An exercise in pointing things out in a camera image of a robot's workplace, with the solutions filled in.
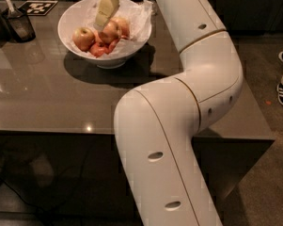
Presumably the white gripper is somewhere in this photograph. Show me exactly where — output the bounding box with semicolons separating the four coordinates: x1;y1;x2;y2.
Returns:
94;0;119;31

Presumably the red-yellow apple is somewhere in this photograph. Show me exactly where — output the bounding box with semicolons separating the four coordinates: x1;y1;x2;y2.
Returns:
98;21;122;44

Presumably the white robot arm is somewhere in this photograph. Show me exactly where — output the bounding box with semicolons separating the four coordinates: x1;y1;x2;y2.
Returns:
114;0;244;226

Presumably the apple at back right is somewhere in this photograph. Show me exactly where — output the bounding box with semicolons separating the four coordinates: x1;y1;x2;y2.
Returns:
113;17;130;39

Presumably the white ceramic bowl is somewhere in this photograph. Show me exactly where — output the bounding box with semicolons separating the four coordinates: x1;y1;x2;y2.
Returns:
56;0;152;70

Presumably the yellow-red apple left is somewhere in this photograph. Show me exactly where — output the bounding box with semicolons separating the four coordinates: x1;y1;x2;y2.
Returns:
72;27;95;52

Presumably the red apple under centre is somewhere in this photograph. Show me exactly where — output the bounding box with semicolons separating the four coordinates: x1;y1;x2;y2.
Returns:
108;39;120;54

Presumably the red apple front bottom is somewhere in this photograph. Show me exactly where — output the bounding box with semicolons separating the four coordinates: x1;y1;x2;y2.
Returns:
89;43;109;57

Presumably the black white fiducial marker card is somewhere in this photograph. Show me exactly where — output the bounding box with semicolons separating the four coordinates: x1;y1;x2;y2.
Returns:
20;0;57;16

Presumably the black cable on floor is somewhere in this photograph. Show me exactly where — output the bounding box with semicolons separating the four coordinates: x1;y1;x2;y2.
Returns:
0;168;55;226

